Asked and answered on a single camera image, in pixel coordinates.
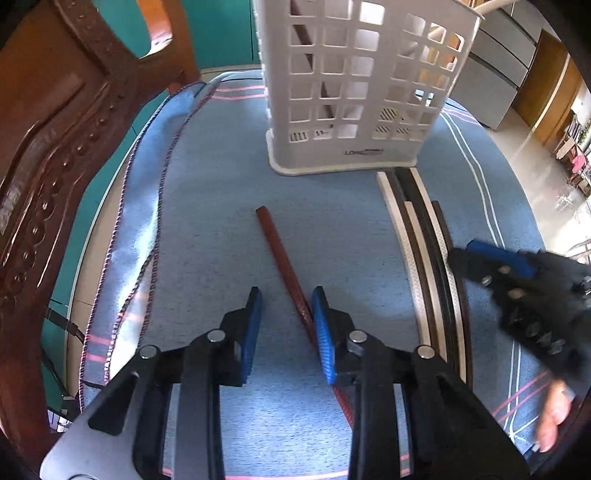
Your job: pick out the teal cabinet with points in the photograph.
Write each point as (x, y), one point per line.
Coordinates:
(221, 32)

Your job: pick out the dark brown chopstick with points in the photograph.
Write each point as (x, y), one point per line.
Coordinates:
(328, 108)
(441, 221)

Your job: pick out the red-brown chopstick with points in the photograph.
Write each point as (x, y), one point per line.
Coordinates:
(281, 258)

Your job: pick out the person's right hand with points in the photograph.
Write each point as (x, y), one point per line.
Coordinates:
(554, 415)

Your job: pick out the wooden door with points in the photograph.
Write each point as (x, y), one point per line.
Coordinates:
(549, 92)

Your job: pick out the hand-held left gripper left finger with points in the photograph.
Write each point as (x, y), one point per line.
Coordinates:
(253, 332)

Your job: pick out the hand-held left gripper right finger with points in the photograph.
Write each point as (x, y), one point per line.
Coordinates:
(323, 332)

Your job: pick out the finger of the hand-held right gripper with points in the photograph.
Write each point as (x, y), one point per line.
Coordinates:
(468, 264)
(501, 258)

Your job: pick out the grey refrigerator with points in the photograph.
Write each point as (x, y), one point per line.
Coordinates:
(498, 69)

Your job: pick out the carved wooden chair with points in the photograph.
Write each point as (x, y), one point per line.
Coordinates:
(46, 138)

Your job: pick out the white plastic utensil basket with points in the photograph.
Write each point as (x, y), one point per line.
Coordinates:
(346, 161)

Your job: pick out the blue plaid cloth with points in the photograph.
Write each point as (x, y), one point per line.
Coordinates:
(221, 184)

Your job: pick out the cream chopstick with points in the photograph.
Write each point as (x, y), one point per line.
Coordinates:
(421, 184)
(384, 184)
(412, 217)

